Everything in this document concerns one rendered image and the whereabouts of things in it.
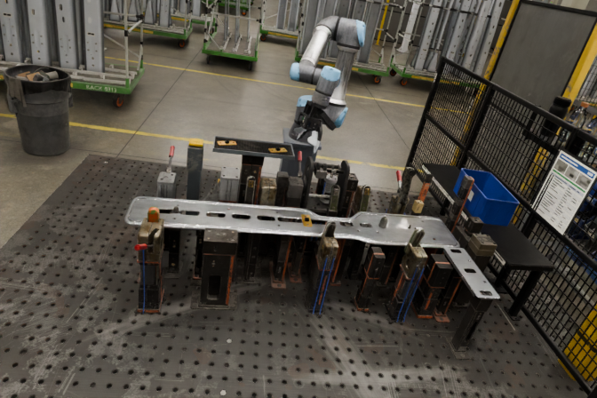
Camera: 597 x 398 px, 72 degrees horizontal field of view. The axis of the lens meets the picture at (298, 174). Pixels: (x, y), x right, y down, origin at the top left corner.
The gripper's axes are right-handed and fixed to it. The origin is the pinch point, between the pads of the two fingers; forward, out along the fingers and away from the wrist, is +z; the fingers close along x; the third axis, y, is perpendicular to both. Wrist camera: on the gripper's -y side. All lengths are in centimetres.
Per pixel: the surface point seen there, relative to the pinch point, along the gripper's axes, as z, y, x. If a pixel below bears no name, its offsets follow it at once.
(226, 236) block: 31, 39, 25
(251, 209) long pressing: 29.2, 20.4, 6.8
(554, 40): -104, -231, -55
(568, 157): -36, -80, 62
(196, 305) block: 64, 40, 23
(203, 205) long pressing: 33, 38, 0
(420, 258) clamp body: 17, -26, 58
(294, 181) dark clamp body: 16.7, 0.5, 1.4
